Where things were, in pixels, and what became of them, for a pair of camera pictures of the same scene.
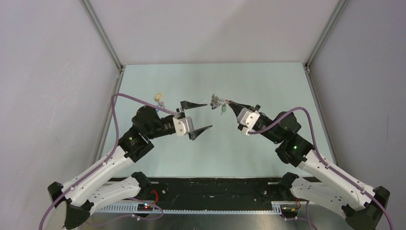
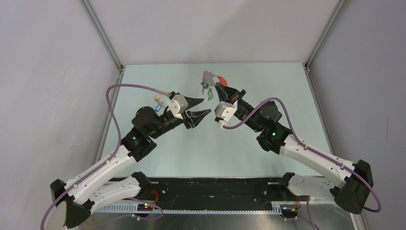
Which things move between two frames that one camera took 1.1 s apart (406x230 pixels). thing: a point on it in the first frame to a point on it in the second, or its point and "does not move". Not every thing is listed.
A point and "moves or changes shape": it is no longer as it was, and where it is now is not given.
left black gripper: [185, 105] to [194, 118]
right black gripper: [237, 108] to [225, 94]
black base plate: [211, 193] does not move
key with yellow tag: [157, 97] does not move
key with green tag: [223, 109] moves or changes shape
